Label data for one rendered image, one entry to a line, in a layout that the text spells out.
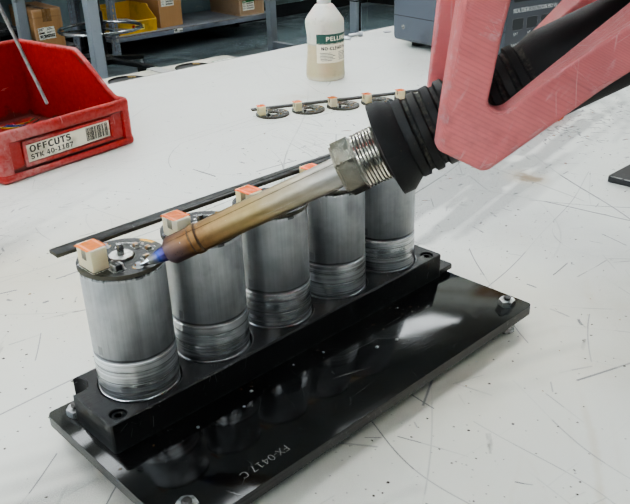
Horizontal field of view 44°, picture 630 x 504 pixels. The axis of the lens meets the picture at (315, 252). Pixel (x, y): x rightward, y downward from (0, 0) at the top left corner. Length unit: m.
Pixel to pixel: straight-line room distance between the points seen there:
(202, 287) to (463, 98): 0.10
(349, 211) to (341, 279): 0.03
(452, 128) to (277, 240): 0.08
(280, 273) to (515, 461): 0.09
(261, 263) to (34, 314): 0.12
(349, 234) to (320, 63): 0.42
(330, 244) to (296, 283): 0.02
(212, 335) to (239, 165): 0.25
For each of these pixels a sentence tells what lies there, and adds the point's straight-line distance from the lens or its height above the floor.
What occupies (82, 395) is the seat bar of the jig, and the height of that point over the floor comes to 0.77.
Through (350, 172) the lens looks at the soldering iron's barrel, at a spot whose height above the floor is 0.84.
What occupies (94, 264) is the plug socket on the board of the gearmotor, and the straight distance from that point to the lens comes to 0.22.
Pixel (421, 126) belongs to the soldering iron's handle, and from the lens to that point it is 0.19.
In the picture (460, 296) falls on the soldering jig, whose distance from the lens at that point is 0.30.
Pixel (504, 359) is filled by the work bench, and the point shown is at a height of 0.75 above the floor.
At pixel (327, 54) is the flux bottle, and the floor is 0.77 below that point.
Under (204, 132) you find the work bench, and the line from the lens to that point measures 0.55.
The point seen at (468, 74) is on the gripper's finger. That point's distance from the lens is 0.18.
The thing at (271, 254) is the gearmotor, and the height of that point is 0.80.
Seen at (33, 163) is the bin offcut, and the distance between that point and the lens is 0.50.
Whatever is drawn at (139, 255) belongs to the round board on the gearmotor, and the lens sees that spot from 0.22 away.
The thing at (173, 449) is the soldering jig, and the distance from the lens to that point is 0.23.
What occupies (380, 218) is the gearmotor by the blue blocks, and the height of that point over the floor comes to 0.79.
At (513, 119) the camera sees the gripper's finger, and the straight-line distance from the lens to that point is 0.18.
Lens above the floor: 0.91
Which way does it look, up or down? 26 degrees down
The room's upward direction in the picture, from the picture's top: 2 degrees counter-clockwise
